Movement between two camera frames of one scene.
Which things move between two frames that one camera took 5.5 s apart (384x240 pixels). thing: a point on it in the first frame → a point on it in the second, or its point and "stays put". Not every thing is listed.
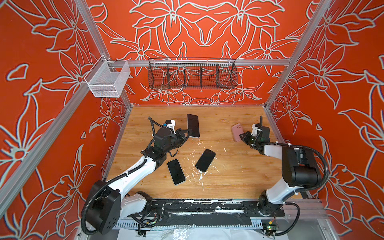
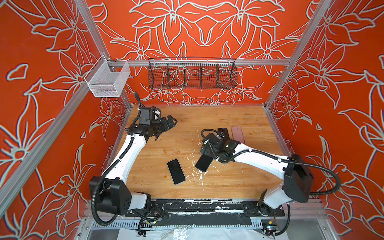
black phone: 176,171 stays put
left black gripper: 182,138 → 170,124
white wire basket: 107,78 stays put
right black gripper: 245,138 → 205,150
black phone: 205,160 stays put
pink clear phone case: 237,130 stays put
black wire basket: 192,73 stays put
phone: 193,125 → 224,132
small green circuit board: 272,228 stays put
